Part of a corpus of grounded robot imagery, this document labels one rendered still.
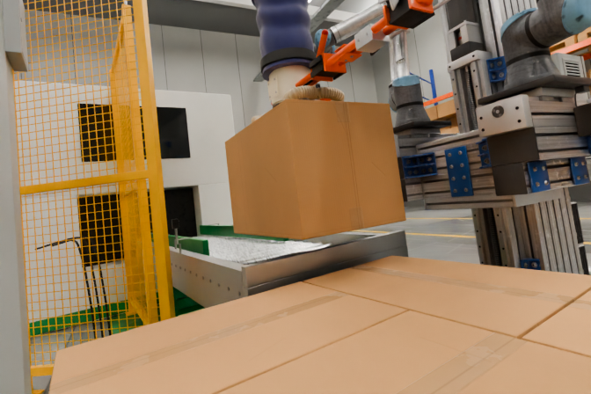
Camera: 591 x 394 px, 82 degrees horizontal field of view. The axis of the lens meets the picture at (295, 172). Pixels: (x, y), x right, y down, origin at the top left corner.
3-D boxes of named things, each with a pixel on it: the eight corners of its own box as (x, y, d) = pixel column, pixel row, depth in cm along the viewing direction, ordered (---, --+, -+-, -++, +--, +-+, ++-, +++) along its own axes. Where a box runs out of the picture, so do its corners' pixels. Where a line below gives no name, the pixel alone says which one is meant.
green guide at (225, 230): (200, 234, 324) (199, 224, 324) (210, 232, 329) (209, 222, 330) (284, 241, 190) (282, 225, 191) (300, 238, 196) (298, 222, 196)
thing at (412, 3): (384, 25, 82) (382, 6, 82) (406, 30, 86) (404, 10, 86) (411, 6, 75) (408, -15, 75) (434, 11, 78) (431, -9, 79)
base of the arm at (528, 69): (521, 97, 116) (516, 69, 116) (572, 81, 102) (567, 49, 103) (493, 96, 109) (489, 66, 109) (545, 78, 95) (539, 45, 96)
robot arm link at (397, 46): (392, 109, 157) (384, -4, 160) (388, 116, 172) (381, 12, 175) (419, 106, 155) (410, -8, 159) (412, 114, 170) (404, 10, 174)
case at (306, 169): (233, 233, 145) (224, 142, 148) (312, 221, 164) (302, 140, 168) (302, 240, 93) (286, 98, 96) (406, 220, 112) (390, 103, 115)
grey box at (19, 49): (13, 71, 144) (9, 3, 146) (29, 72, 147) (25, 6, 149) (4, 51, 127) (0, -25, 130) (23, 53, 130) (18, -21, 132)
